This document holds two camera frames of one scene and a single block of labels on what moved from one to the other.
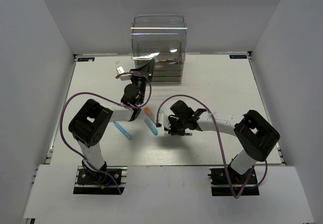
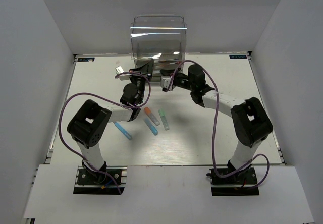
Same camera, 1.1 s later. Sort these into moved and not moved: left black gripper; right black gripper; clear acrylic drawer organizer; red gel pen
Moved: right black gripper
Not moved: clear acrylic drawer organizer; red gel pen; left black gripper
